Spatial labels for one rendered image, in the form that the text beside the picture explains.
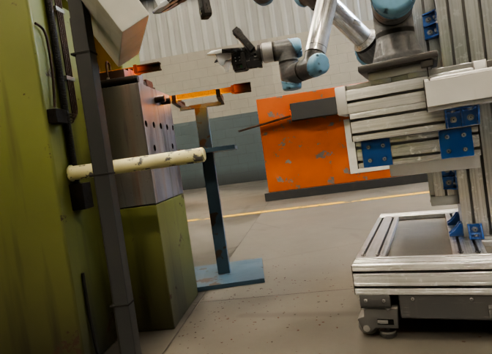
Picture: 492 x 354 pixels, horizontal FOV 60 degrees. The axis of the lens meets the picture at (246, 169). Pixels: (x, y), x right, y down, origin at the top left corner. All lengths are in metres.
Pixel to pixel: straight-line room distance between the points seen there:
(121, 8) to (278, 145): 4.27
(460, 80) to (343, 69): 8.19
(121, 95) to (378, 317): 1.14
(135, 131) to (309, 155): 3.78
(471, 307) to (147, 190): 1.09
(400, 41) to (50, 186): 1.14
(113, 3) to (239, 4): 8.80
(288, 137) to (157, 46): 5.53
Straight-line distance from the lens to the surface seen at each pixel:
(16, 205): 1.50
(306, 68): 1.56
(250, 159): 9.34
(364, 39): 1.97
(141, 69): 1.79
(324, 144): 5.21
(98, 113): 1.18
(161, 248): 1.62
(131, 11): 1.09
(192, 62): 9.77
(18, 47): 1.50
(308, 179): 5.22
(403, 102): 1.38
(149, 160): 1.34
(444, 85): 1.26
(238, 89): 2.06
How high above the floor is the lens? 0.60
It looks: 2 degrees down
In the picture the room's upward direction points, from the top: 8 degrees counter-clockwise
